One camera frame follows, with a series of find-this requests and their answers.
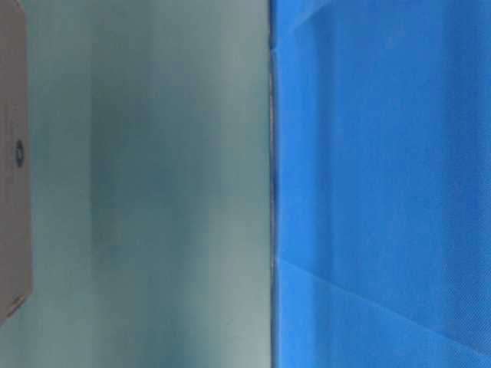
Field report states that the brown polymaker cardboard box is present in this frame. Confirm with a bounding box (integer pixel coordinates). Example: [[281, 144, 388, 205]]
[[1, 1, 33, 323]]

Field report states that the blue table cloth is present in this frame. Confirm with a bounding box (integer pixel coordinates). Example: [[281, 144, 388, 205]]
[[271, 1, 490, 367]]

